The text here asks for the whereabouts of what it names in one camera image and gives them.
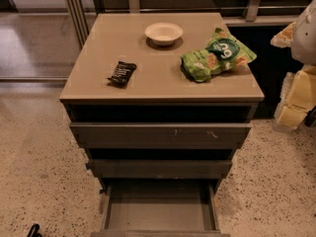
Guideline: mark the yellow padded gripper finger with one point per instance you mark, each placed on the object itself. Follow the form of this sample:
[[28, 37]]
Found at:
[[297, 97], [284, 38]]

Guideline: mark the black rxbar chocolate bar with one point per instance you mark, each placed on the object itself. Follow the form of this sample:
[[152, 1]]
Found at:
[[122, 74]]

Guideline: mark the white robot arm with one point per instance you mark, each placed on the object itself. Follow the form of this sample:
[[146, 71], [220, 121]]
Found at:
[[303, 47]]

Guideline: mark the grey drawer cabinet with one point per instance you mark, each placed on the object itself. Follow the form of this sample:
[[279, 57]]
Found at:
[[158, 91]]

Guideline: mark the grey open bottom drawer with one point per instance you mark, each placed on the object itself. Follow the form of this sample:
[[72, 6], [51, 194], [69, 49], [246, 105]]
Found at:
[[159, 208]]

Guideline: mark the grey middle drawer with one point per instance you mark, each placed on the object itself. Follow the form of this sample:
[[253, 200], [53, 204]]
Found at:
[[159, 169]]

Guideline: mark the grey top drawer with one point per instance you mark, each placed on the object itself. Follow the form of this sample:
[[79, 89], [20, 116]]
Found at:
[[160, 135]]

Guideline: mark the black object at right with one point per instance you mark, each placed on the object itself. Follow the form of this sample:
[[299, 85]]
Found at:
[[310, 120]]

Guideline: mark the green snack bag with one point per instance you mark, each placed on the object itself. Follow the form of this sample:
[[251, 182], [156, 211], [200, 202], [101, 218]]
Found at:
[[222, 53]]

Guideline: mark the white bowl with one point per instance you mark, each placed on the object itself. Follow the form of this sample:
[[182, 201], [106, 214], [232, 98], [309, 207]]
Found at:
[[163, 34]]

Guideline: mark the black object on floor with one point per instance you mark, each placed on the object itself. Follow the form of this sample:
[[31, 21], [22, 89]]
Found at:
[[34, 231]]

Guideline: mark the metal shelf frame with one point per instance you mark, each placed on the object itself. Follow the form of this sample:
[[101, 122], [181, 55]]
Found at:
[[40, 39]]

